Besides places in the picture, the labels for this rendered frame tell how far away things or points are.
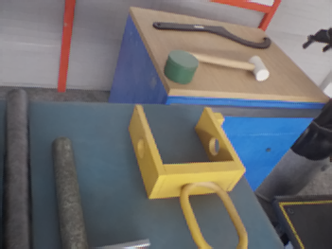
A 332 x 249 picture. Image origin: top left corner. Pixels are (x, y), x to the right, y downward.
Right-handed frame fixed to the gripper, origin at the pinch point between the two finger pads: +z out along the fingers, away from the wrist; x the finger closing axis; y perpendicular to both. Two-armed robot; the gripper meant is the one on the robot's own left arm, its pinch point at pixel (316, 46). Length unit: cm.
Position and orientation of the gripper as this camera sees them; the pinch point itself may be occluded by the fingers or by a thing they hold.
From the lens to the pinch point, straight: 190.4
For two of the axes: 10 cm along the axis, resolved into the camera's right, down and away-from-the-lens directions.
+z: -1.9, 2.4, 9.5
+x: -9.8, -0.9, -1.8
